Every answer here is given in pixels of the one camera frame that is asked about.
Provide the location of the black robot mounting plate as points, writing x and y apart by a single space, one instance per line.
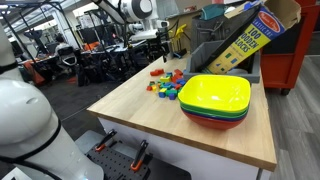
116 163

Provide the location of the orange red wooden block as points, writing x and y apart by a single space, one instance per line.
149 88

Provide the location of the green plastic bowl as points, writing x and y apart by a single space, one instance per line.
186 108

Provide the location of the red rectangular wooden block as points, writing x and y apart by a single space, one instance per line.
156 72

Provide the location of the gray plastic bin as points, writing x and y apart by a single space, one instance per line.
196 61

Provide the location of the yellow plastic bowl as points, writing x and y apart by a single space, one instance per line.
216 93

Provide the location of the white and black chair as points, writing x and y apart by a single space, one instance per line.
66 55

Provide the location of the red plastic bowl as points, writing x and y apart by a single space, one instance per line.
213 124

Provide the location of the wooden blocks cardboard box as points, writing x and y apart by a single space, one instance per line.
250 40

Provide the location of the red tool cabinet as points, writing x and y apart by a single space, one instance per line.
290 56

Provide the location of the black orange spring clamp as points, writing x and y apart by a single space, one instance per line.
139 156
105 141

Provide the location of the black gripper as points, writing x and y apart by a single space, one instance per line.
158 48

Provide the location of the large yellow wooden block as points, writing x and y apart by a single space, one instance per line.
165 79

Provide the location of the blue plastic bowl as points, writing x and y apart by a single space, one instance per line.
191 114

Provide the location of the teal cloth item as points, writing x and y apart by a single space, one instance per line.
211 11

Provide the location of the small yellow wooden block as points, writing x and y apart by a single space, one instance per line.
154 87

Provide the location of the green wooden block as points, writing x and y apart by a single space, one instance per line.
152 83
171 92

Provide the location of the black metal frame rack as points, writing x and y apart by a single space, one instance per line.
20 20

